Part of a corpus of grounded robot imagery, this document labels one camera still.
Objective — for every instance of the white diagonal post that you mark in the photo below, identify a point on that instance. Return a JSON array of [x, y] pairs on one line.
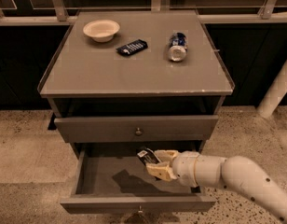
[[275, 94]]

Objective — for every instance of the blue white soda can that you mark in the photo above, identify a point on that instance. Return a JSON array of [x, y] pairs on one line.
[[177, 49]]

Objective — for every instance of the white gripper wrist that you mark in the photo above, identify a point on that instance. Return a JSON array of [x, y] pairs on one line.
[[184, 166]]

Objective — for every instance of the grey drawer cabinet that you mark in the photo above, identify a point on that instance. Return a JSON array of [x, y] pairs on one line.
[[91, 79]]

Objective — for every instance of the brass middle drawer knob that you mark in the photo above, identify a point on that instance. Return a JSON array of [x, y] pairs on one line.
[[137, 217]]

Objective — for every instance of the brass upper drawer knob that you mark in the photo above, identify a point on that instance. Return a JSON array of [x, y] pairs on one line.
[[138, 131]]

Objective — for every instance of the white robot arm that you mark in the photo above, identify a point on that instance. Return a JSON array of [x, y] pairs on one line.
[[238, 174]]

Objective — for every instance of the metal railing frame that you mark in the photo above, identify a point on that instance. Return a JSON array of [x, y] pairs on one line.
[[63, 12]]

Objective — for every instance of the open grey middle drawer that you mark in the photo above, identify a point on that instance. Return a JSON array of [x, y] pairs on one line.
[[110, 178]]

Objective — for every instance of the blue snack bar wrapper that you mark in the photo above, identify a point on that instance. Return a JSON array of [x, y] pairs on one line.
[[132, 48]]

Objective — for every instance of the brass drawer knob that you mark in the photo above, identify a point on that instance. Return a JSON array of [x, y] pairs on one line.
[[138, 131], [137, 217]]

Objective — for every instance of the closed grey upper drawer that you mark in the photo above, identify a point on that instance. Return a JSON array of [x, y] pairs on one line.
[[122, 129]]

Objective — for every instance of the black rxbar chocolate bar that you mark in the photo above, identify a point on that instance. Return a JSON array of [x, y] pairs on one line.
[[146, 155]]

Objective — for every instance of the white paper bowl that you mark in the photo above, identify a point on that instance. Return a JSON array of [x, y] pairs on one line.
[[101, 30]]

